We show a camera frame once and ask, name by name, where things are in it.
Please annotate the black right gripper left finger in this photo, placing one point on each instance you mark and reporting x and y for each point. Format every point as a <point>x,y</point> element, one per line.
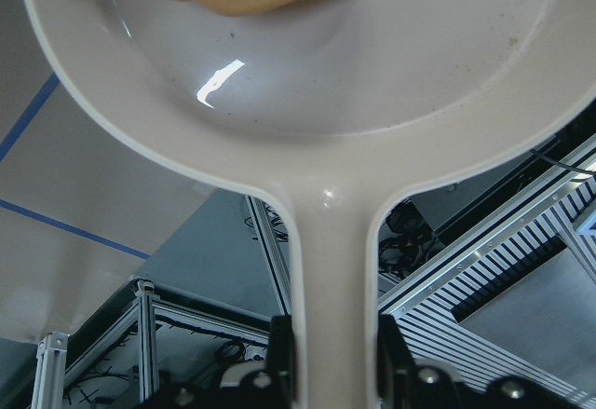
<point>280,360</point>

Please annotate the white plastic dustpan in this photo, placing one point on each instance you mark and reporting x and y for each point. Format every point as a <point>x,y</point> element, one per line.
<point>332,111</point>

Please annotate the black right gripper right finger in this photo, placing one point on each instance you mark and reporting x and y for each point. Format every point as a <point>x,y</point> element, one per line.
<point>395,364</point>

